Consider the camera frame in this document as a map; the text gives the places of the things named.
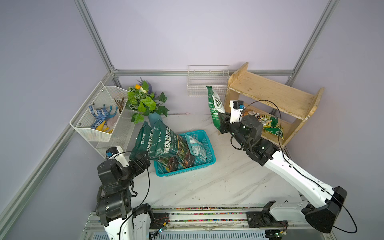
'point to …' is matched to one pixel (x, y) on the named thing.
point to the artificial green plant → (141, 98)
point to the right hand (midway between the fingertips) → (220, 115)
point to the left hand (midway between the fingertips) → (139, 156)
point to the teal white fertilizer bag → (196, 147)
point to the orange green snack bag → (269, 123)
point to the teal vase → (153, 117)
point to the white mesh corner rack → (113, 100)
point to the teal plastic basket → (200, 138)
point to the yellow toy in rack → (100, 126)
